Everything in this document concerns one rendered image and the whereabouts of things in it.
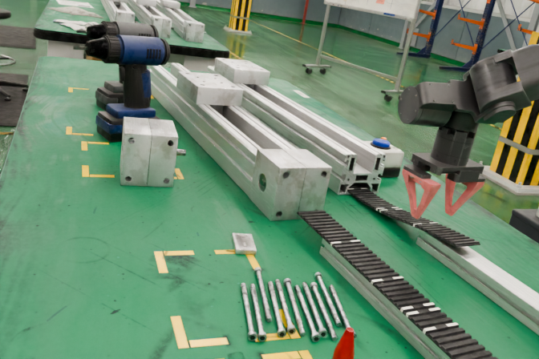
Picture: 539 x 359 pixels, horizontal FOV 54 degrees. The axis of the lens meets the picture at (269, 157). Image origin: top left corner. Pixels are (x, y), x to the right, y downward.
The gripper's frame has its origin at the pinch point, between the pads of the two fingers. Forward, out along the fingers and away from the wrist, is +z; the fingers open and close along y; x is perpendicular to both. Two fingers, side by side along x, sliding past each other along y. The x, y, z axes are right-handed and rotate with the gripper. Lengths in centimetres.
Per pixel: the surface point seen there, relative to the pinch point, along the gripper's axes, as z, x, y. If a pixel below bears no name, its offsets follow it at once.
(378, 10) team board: -18, -472, -372
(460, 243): 1.3, 8.0, 1.7
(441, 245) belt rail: 3.4, 5.0, 1.9
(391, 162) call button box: 2.3, -27.5, -15.4
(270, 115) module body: 0, -53, 2
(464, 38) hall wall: 20, -781, -882
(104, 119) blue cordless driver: 2, -54, 41
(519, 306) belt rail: 4.1, 20.2, 2.6
